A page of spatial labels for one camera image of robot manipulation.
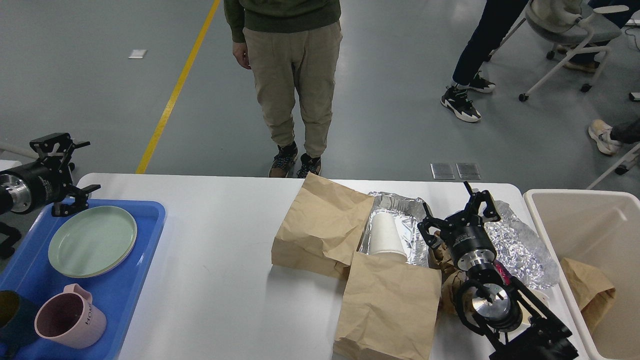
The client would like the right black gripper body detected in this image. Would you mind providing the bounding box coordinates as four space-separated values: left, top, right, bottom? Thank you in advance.
436 212 498 272

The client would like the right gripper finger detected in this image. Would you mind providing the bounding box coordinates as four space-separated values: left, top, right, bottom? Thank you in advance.
462 181 502 224
417 202 448 250

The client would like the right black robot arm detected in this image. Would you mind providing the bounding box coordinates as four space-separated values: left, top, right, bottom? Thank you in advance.
417 182 579 360

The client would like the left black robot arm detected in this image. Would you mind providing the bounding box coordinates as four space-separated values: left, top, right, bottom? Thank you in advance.
0 132 101 217

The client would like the yellow plate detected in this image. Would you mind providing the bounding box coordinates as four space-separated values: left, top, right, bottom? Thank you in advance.
64 233 138 279

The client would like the person in black trousers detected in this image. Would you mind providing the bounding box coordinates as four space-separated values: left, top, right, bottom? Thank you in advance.
440 0 528 123

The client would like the brown paper bag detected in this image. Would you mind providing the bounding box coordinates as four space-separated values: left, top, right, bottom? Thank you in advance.
270 173 374 280
333 252 442 360

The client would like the white chair at right edge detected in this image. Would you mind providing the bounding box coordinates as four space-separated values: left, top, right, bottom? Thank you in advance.
585 142 640 191

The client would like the brown bag in bin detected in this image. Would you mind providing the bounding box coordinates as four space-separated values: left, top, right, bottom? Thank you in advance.
560 257 617 335

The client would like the person in khaki trousers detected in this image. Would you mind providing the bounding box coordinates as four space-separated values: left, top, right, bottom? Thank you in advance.
223 0 342 178

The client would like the crumpled brown paper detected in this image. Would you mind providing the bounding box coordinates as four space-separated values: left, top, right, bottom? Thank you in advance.
430 242 467 315

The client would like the beige plastic bin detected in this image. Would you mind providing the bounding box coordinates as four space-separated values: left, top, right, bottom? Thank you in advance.
523 189 640 360

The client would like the blue-grey mug yellow inside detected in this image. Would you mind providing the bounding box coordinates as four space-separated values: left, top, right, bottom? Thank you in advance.
0 290 41 360

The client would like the light green plate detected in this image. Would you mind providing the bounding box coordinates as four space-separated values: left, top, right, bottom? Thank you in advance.
47 205 138 275

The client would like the pink mug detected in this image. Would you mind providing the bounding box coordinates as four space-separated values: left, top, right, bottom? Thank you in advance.
33 283 107 349

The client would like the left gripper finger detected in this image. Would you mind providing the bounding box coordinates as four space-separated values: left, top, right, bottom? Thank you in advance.
51 184 102 217
29 132 90 173

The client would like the crumpled aluminium foil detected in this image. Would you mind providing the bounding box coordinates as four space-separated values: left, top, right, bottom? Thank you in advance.
484 200 560 291

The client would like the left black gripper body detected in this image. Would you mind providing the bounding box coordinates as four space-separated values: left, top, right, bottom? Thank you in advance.
0 159 68 215

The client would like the right white office chair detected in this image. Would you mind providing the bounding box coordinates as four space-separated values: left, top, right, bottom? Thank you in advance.
500 0 629 102

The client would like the white paper cup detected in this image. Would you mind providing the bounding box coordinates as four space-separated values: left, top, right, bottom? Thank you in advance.
368 212 408 264

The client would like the seated person at right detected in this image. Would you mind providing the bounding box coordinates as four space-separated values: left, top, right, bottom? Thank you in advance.
587 119 640 156

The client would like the aluminium foil tray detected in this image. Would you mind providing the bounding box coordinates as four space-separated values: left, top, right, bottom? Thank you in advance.
358 191 431 268

